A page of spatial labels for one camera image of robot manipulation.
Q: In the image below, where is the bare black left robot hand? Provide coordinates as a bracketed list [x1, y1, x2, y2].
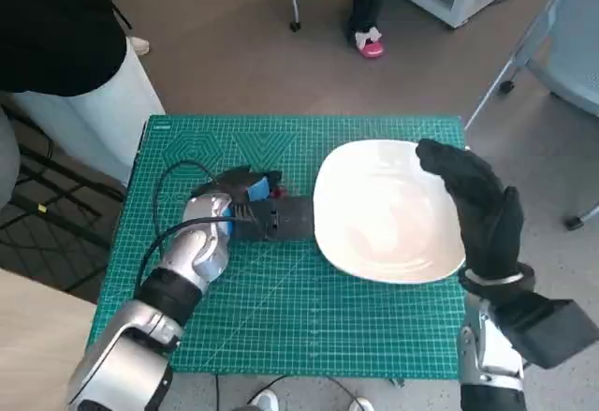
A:
[189, 165, 285, 206]

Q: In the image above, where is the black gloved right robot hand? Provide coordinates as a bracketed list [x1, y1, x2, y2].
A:
[415, 138, 525, 282]

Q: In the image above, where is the white plate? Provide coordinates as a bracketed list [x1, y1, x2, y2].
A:
[312, 139, 469, 286]

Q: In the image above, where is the green cutting mat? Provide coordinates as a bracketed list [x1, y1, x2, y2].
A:
[88, 113, 469, 379]

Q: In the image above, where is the grey blue chair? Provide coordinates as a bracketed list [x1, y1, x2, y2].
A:
[462, 0, 599, 232]

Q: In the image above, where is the person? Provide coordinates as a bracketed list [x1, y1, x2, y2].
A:
[0, 0, 168, 187]
[345, 0, 397, 60]

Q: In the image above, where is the light wooden table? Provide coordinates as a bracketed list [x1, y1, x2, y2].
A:
[0, 268, 99, 411]

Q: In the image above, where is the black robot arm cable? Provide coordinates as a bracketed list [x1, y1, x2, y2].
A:
[134, 160, 256, 300]

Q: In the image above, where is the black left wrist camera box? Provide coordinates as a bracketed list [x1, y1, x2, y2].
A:
[231, 195, 314, 242]

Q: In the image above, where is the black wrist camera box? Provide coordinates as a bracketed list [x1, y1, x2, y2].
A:
[231, 195, 314, 242]
[490, 291, 599, 370]

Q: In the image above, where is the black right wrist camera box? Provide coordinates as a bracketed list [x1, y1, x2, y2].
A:
[490, 291, 599, 370]

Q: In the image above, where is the black wire rack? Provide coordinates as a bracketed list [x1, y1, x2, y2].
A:
[0, 101, 127, 304]

